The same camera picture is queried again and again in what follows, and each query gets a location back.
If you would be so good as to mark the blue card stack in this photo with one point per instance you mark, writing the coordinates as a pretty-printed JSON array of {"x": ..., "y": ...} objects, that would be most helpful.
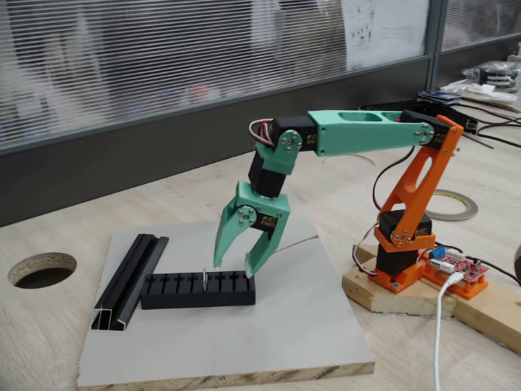
[{"x": 439, "y": 97}]

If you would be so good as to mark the black slotted holder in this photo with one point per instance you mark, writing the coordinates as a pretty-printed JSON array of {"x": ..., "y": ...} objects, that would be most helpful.
[{"x": 195, "y": 301}]

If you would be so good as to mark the white paper pile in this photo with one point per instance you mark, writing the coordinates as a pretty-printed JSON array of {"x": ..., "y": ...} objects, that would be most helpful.
[{"x": 484, "y": 91}]

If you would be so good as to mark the black aluminium profile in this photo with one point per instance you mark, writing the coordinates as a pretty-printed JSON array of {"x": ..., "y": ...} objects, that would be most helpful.
[{"x": 122, "y": 281}]

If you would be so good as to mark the wooden base block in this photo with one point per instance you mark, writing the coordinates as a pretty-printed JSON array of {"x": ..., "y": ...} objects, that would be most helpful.
[{"x": 390, "y": 303}]

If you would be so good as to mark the clear plastic bag with parts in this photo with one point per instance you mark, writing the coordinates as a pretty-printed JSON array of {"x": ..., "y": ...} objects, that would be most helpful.
[{"x": 492, "y": 75}]

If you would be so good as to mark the grey chipboard panel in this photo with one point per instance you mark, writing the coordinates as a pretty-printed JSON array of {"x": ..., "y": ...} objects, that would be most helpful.
[{"x": 244, "y": 334}]

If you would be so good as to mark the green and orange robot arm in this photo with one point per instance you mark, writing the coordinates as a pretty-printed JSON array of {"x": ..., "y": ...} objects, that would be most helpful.
[{"x": 358, "y": 134}]

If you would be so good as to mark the long wooden plank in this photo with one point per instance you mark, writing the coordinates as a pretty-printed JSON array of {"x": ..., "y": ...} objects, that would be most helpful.
[{"x": 488, "y": 317}]

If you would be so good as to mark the small metal blade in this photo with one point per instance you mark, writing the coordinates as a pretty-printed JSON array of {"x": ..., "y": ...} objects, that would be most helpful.
[{"x": 203, "y": 281}]

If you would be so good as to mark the dark round object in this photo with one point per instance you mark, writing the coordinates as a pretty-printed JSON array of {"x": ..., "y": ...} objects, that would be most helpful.
[{"x": 518, "y": 264}]

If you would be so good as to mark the white paper sheet on window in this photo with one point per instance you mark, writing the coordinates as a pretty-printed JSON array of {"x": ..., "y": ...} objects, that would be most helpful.
[{"x": 386, "y": 32}]

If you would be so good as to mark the tape roll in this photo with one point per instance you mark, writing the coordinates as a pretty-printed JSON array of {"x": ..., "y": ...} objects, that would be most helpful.
[{"x": 464, "y": 214}]

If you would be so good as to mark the red controller board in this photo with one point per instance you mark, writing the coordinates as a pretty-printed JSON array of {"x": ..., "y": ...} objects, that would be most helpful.
[{"x": 468, "y": 269}]

